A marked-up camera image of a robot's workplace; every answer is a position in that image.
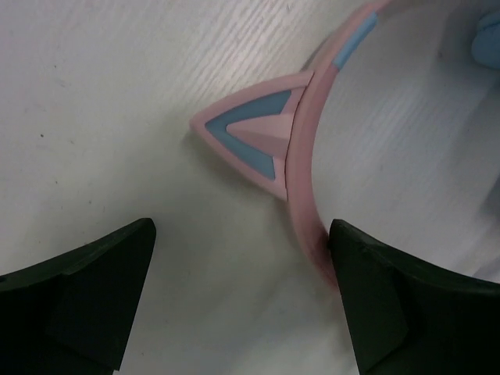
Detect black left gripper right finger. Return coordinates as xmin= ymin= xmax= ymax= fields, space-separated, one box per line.
xmin=329 ymin=220 xmax=499 ymax=374

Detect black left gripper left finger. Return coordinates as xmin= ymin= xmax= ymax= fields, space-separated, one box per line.
xmin=1 ymin=218 xmax=156 ymax=374

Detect pink blue cat-ear headphones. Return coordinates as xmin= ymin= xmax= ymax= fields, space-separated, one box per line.
xmin=191 ymin=1 xmax=499 ymax=283

